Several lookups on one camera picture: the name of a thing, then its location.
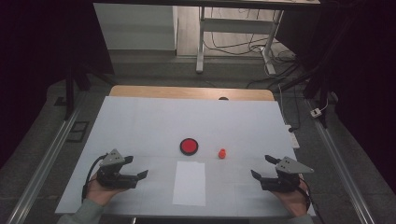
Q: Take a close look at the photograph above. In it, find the hand-held gripper cable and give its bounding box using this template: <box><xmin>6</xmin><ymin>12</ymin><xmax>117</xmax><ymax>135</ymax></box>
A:
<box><xmin>80</xmin><ymin>153</ymin><xmax>109</xmax><ymax>203</ymax></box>
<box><xmin>297</xmin><ymin>173</ymin><xmax>325</xmax><ymax>224</ymax></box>

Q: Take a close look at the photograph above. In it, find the white cabinet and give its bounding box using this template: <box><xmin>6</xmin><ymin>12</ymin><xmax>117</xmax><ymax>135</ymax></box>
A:
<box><xmin>92</xmin><ymin>3</ymin><xmax>179</xmax><ymax>51</ymax></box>

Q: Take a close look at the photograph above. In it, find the right hand-held gripper cable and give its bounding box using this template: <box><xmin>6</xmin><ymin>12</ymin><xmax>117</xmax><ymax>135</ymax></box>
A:
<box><xmin>297</xmin><ymin>173</ymin><xmax>325</xmax><ymax>224</ymax></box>

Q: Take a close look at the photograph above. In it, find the round red ink pad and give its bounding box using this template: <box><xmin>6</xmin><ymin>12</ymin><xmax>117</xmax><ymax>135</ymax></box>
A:
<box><xmin>179</xmin><ymin>137</ymin><xmax>200</xmax><ymax>157</ymax></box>

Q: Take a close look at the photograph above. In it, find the metal floor rail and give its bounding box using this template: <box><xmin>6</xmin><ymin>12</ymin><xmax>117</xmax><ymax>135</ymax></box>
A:
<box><xmin>305</xmin><ymin>98</ymin><xmax>378</xmax><ymax>224</ymax></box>
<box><xmin>6</xmin><ymin>90</ymin><xmax>89</xmax><ymax>224</ymax></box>

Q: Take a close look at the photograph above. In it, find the white paper sheet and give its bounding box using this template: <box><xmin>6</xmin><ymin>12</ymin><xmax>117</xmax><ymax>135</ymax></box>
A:
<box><xmin>172</xmin><ymin>161</ymin><xmax>207</xmax><ymax>207</ymax></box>

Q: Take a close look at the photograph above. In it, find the white power strip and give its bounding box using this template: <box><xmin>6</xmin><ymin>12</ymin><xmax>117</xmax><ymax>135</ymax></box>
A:
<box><xmin>284</xmin><ymin>124</ymin><xmax>301</xmax><ymax>150</ymax></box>

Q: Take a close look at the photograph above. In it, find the person's left hand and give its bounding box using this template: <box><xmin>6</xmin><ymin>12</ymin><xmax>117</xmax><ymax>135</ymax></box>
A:
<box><xmin>85</xmin><ymin>178</ymin><xmax>126</xmax><ymax>207</ymax></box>

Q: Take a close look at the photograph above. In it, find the tangle of floor cables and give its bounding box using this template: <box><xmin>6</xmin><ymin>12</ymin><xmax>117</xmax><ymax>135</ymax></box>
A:
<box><xmin>204</xmin><ymin>7</ymin><xmax>301</xmax><ymax>91</ymax></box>

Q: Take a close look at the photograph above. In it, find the white desk frame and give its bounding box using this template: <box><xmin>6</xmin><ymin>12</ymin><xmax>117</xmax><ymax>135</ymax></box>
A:
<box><xmin>194</xmin><ymin>6</ymin><xmax>285</xmax><ymax>76</ymax></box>

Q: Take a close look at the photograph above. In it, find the person's right hand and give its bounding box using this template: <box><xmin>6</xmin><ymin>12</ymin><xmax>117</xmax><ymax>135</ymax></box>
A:
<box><xmin>270</xmin><ymin>181</ymin><xmax>309</xmax><ymax>218</ymax></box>

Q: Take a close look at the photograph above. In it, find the large white table mat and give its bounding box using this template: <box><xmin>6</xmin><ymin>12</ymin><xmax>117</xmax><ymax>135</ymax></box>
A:
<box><xmin>54</xmin><ymin>95</ymin><xmax>317</xmax><ymax>218</ymax></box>

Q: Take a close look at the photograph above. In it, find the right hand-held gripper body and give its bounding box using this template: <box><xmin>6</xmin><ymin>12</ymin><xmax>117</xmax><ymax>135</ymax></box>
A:
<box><xmin>260</xmin><ymin>156</ymin><xmax>315</xmax><ymax>193</ymax></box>

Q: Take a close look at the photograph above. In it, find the black stand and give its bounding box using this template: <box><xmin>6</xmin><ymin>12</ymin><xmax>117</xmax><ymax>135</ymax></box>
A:
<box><xmin>63</xmin><ymin>60</ymin><xmax>120</xmax><ymax>121</ymax></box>

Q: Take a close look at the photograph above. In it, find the left hand-held gripper cable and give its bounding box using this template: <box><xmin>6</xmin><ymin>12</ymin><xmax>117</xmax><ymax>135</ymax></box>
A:
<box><xmin>80</xmin><ymin>153</ymin><xmax>109</xmax><ymax>203</ymax></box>

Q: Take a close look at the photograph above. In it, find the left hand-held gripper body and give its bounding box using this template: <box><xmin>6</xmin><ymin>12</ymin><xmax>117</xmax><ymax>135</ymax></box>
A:
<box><xmin>95</xmin><ymin>148</ymin><xmax>138</xmax><ymax>189</ymax></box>

